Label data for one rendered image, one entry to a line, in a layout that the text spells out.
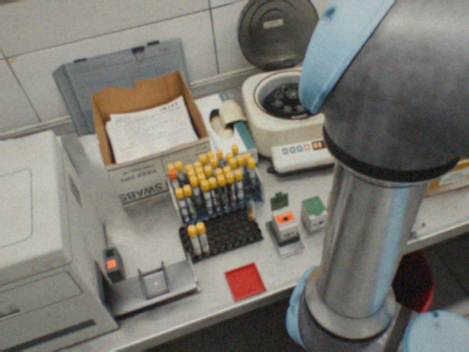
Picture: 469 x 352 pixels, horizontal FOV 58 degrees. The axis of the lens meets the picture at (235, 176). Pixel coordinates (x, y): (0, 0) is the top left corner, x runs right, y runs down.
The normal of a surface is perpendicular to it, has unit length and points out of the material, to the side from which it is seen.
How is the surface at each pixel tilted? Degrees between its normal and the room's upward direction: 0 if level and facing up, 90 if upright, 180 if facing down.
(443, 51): 52
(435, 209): 0
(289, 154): 25
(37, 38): 90
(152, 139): 2
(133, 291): 0
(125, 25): 90
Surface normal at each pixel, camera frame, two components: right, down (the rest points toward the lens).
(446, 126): -0.53, 0.68
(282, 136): 0.17, 0.73
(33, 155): -0.08, -0.66
